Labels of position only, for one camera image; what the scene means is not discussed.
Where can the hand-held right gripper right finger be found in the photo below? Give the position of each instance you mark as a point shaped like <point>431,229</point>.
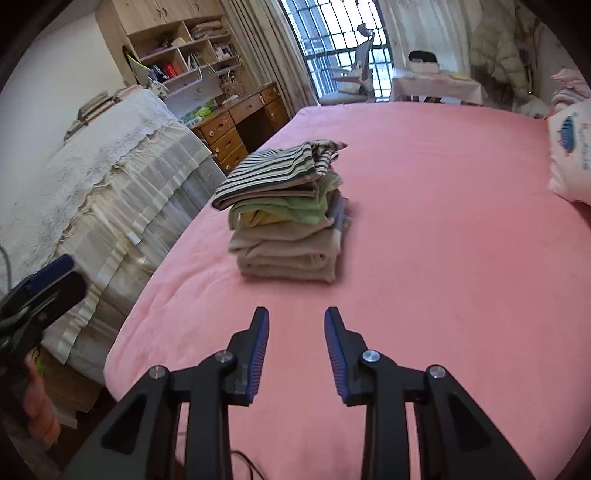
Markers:
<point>334,355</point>

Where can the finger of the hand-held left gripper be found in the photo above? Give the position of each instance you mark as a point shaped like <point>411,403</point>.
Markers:
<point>64,290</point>
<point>51,272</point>

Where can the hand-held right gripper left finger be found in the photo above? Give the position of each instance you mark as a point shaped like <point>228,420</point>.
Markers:
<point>259,355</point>

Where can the striped long-sleeve shirt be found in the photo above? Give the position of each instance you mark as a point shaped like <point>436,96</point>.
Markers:
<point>272,173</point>

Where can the person's left hand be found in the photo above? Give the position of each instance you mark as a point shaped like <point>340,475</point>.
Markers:
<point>41,410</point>

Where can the cardboard box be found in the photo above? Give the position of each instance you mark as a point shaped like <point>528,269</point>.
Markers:
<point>74,387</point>

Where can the taupe folded garment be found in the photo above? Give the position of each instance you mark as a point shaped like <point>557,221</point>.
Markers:
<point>286,270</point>

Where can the white lace-covered furniture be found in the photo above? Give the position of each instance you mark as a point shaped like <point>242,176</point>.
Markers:
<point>92,161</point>

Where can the beige folded garment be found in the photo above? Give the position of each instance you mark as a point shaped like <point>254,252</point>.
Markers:
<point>286,240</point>

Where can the yellow folded garment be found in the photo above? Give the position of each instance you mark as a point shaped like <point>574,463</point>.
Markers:
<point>261,219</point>

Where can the grey folded garment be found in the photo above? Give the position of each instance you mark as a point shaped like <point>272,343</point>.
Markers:
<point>341,217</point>

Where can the green folded shirt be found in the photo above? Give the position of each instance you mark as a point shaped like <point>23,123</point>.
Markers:
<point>295,205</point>

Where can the pink bed blanket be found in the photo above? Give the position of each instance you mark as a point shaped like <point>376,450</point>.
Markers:
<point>438,230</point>

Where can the stack of books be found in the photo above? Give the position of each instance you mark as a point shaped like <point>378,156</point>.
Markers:
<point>92,108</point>

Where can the green packet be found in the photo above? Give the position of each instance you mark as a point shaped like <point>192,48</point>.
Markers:
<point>201,113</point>

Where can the wooden desk with drawers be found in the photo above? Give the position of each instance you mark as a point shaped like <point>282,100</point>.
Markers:
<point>221,134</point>

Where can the green folder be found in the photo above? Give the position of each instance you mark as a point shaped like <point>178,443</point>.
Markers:
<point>138,69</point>

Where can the woven basket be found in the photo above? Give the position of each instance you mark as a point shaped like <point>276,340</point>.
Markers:
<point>231,85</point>

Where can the grey office chair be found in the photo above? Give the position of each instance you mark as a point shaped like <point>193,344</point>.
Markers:
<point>351,90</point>

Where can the wooden bookshelf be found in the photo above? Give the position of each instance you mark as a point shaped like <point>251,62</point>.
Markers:
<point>203,41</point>

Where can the small table with floral cloth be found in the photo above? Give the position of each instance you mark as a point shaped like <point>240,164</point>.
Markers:
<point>438,85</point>

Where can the white box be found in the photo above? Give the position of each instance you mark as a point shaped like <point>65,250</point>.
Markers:
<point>422,68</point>

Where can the beige curtain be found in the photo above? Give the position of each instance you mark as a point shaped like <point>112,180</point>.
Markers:
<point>272,46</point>

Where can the black bag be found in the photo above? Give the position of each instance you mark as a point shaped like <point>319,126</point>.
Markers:
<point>422,56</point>

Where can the white printed pillow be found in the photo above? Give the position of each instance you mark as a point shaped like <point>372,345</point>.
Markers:
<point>572,152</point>

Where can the window with metal grille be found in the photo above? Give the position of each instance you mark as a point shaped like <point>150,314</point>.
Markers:
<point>323,27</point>

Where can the sheer white curtain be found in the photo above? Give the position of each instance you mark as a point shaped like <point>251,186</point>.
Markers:
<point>415,27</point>

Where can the olive puffer jacket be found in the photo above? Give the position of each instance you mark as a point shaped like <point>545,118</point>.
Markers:
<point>498,50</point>

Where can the pink ruffled folded quilt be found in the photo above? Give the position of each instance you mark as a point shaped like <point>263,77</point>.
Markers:
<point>572,87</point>

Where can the wooden wall cabinet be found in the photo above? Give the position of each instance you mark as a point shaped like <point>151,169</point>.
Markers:
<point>152,14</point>

